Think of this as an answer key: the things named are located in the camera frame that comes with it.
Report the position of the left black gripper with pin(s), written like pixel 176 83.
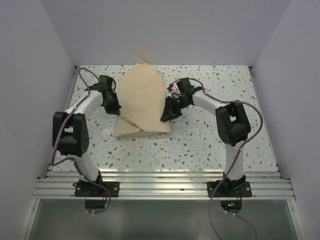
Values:
pixel 114 110

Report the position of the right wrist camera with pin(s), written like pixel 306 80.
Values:
pixel 170 88

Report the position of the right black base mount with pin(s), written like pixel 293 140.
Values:
pixel 225 191

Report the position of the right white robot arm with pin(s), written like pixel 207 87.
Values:
pixel 232 124

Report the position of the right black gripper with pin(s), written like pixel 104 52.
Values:
pixel 170 113

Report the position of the beige cloth drape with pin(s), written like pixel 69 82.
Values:
pixel 141 94

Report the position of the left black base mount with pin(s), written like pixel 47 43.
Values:
pixel 105 188

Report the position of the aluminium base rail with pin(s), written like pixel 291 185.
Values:
pixel 164 185

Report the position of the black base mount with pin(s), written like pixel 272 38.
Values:
pixel 225 191
pixel 105 188

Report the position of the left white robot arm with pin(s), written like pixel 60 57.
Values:
pixel 70 135

